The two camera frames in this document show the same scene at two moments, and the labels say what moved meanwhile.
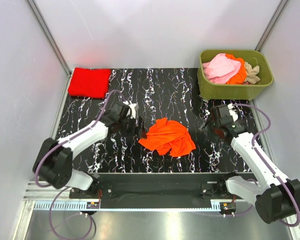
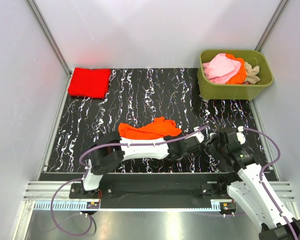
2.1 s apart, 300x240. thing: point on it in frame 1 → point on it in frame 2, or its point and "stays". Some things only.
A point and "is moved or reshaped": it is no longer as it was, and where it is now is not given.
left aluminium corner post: (43, 25) stays
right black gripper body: (213, 131) → (215, 148)
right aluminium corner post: (271, 24) stays
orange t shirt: (168, 136) is moved or reshaped
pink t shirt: (220, 69) stays
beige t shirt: (252, 77) stays
